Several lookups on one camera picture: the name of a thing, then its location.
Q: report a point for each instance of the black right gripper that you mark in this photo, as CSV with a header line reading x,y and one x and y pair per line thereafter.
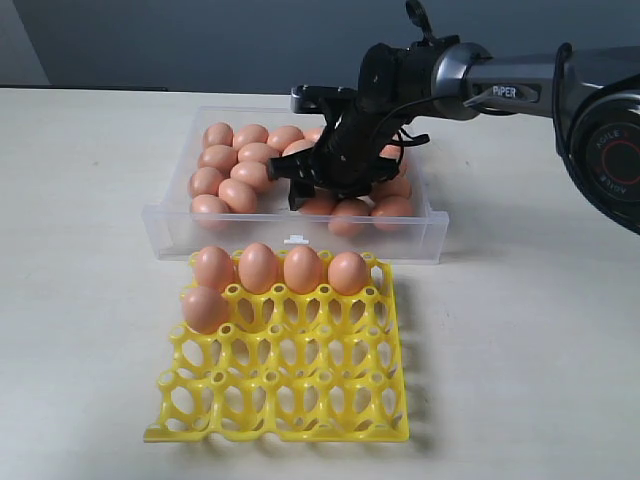
x,y
346,159

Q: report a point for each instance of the yellow plastic egg tray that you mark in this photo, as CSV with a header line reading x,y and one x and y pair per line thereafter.
x,y
319,367

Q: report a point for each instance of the brown egg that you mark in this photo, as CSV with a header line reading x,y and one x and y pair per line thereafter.
x,y
319,205
313,134
281,137
348,273
221,157
214,268
391,151
206,209
239,196
258,268
391,206
403,165
253,174
302,270
341,224
399,186
205,309
297,146
252,133
257,152
219,133
205,181

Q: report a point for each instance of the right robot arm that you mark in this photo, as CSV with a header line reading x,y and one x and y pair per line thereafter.
x,y
591,97

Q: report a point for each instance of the clear plastic box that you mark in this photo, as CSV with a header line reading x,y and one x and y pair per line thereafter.
x,y
176,233

